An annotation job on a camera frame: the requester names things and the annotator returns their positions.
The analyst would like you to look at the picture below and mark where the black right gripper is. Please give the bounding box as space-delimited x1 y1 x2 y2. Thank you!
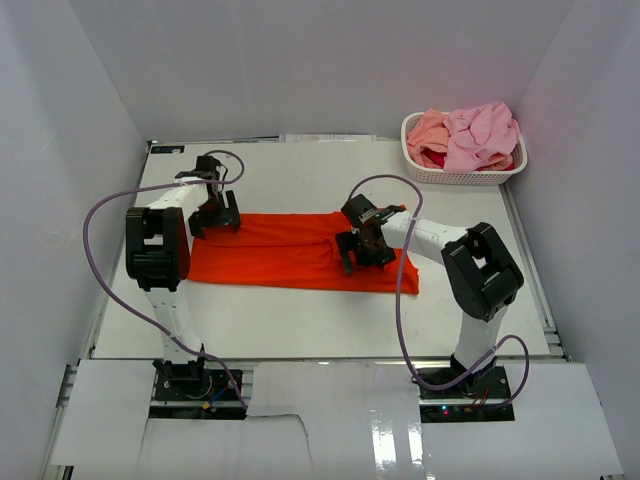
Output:
336 229 397 276

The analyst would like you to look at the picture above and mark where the orange t shirt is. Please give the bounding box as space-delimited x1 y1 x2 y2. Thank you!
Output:
188 212 399 293

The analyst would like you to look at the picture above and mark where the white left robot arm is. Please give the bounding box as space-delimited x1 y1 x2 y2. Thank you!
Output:
125 150 241 399

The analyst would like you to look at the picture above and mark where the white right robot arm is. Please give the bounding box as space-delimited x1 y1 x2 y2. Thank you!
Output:
336 194 524 399

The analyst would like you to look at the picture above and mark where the black table label sticker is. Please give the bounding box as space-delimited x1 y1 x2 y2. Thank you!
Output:
150 145 185 155

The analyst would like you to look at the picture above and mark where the white perforated laundry basket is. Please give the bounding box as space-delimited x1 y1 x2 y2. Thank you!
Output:
400 110 529 186

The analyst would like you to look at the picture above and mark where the magenta t shirt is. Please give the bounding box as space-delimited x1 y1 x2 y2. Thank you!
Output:
421 149 446 170

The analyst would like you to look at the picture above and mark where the peach t shirt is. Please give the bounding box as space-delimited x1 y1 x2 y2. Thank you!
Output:
405 108 450 167

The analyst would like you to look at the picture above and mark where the light pink t shirt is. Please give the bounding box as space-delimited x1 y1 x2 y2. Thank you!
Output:
444 102 520 173

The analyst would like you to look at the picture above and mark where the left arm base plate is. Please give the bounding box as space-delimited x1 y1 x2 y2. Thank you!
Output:
149 369 246 421

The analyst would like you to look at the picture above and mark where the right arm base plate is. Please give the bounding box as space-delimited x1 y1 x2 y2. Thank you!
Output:
418 366 515 424

